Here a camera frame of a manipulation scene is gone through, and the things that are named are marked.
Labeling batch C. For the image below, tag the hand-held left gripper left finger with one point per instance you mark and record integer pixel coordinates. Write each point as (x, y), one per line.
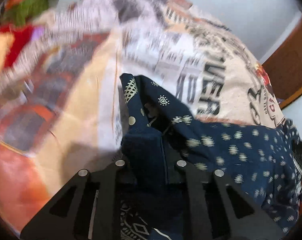
(118, 173)

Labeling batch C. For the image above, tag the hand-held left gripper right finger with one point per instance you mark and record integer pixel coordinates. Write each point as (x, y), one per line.
(188, 173)

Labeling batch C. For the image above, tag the navy patterned hooded jacket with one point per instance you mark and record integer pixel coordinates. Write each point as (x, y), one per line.
(228, 160)

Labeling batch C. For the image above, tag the printed blanket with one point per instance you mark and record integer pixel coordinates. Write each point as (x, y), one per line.
(146, 50)

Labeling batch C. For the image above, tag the wooden wardrobe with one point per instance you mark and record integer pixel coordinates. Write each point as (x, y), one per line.
(288, 62)

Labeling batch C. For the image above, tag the red plush toy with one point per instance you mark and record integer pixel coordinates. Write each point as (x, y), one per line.
(18, 42)

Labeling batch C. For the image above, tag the green storage box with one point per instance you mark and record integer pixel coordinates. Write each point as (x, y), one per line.
(28, 7)

